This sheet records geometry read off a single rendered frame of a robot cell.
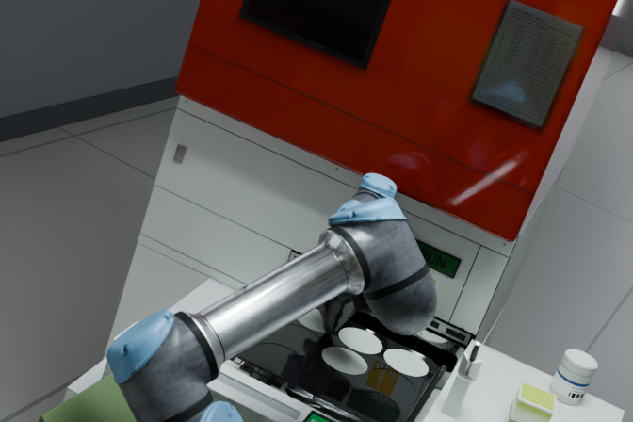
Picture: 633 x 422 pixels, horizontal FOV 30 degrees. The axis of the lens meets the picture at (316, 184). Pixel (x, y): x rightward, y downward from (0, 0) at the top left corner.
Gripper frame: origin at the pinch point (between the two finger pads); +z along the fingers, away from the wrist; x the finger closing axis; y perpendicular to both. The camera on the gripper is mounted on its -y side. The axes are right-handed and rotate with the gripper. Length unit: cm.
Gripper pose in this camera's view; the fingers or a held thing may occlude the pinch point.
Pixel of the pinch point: (332, 331)
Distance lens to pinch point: 252.7
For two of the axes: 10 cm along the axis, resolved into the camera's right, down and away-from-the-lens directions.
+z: -3.1, 8.8, 3.6
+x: -8.4, -0.7, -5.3
